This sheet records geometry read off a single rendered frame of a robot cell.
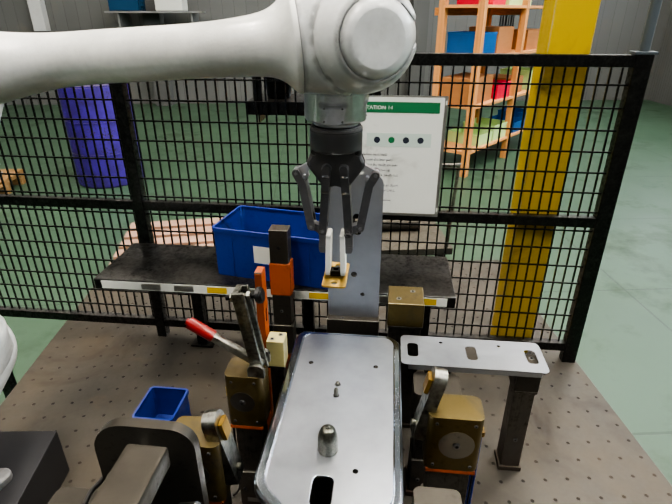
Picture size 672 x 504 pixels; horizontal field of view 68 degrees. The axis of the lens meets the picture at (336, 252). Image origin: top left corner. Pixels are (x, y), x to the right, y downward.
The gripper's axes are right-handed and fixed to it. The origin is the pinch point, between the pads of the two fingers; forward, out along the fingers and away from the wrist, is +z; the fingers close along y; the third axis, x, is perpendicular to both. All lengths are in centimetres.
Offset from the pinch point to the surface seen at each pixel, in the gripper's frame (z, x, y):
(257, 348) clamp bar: 18.5, -1.8, -13.5
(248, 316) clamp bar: 11.9, -1.9, -14.6
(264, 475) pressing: 28.8, -19.0, -8.9
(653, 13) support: -34, 54, 63
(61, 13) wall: -31, 883, -593
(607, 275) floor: 129, 247, 164
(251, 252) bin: 18.8, 36.3, -24.4
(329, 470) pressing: 29.1, -16.9, 0.7
